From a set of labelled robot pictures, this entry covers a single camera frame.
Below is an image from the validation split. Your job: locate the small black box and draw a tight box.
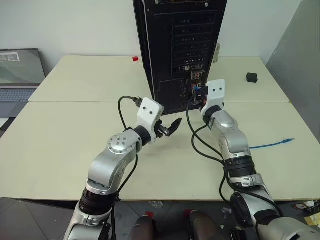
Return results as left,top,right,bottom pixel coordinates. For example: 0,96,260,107
245,72,259,84

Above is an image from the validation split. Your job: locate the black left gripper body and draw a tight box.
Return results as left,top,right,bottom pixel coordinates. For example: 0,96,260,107
154,119,171,139

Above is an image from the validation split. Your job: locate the yellow and red packaging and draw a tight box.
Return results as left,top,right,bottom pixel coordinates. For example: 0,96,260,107
291,198,320,227

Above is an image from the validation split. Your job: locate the black computer tower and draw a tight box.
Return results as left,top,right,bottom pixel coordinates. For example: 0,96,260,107
132,0,229,117

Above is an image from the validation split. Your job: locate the dark rounded shape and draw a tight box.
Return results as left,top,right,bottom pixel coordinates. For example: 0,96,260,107
128,214,157,240
187,209,225,240

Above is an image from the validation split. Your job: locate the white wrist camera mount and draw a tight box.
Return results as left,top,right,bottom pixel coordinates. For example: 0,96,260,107
200,79,226,114
136,97,165,140

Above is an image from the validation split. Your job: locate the grey object behind tower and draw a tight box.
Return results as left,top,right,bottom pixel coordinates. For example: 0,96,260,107
212,42,222,64

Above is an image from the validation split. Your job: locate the grey open laptop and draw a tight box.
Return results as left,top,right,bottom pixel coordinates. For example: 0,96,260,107
0,48,47,118

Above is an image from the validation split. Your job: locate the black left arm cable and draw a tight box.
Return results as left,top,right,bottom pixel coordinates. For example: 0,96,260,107
117,95,144,202

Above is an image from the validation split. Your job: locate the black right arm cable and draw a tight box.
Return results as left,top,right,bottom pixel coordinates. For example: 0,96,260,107
186,94,285,221

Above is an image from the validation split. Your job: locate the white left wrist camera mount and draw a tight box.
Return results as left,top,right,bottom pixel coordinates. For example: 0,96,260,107
136,97,165,140

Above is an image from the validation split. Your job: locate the blue ethernet cable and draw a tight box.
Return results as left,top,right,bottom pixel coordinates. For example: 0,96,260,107
192,85,296,151

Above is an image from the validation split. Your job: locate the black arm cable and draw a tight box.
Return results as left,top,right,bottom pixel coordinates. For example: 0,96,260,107
117,95,144,202
186,94,285,221

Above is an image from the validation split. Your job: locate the grey partition panel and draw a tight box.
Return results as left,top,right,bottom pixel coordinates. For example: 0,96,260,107
264,0,320,107

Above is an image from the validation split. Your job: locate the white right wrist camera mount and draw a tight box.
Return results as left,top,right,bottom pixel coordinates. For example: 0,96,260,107
200,79,226,114

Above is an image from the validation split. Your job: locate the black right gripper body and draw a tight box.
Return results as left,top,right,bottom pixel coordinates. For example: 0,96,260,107
197,86,210,107

